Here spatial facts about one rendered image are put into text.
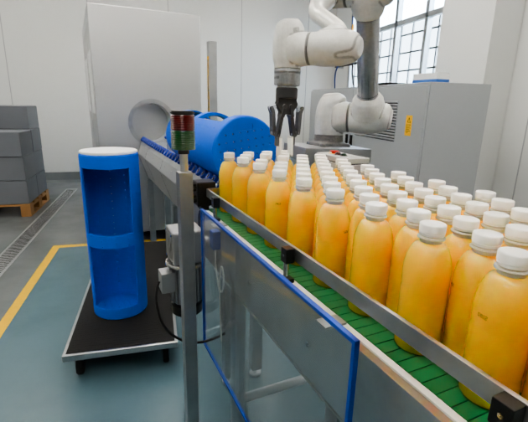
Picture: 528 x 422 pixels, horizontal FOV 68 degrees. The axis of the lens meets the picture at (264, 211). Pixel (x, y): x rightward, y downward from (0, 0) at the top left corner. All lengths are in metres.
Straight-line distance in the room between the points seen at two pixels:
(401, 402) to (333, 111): 1.66
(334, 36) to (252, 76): 5.68
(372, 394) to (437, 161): 2.53
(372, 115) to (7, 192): 4.07
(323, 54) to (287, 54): 0.12
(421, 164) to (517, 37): 1.67
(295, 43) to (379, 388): 1.03
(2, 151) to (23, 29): 2.53
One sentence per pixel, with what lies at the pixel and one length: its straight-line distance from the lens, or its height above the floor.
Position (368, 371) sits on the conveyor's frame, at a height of 0.87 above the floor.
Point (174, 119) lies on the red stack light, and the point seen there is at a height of 1.24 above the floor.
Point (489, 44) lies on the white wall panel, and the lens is 4.08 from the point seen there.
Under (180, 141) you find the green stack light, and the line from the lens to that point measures 1.05.
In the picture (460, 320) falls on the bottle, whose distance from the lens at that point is 0.66.
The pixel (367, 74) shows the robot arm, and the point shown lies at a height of 1.42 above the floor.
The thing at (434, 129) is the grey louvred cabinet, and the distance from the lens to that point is 3.05.
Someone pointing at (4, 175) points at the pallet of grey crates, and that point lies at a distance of 5.07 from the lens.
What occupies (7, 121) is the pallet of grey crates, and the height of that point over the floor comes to 1.01.
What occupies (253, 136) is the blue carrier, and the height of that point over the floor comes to 1.15.
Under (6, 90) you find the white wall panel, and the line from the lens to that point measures 7.10.
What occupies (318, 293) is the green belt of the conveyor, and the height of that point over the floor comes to 0.90.
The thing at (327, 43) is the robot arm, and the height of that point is 1.47.
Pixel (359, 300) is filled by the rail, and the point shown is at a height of 0.96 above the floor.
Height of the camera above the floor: 1.28
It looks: 15 degrees down
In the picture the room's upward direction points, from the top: 1 degrees clockwise
